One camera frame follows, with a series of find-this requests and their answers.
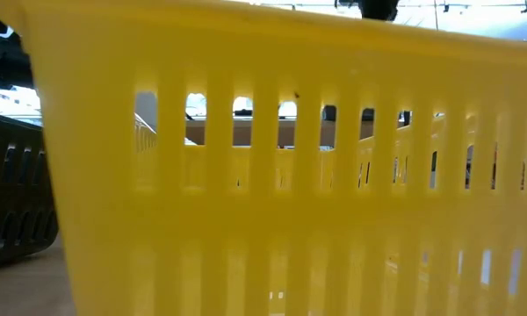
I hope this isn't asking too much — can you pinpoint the yellow slotted plastic basket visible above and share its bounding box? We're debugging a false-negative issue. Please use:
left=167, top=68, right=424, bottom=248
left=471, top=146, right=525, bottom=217
left=0, top=0, right=527, bottom=316

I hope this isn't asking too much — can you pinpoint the black slotted plastic basket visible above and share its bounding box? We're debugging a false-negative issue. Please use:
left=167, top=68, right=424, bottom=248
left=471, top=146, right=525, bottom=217
left=0, top=108, right=59, bottom=269

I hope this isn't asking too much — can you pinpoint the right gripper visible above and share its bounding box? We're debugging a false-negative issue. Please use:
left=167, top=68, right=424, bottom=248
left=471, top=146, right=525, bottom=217
left=357, top=0, right=400, bottom=22

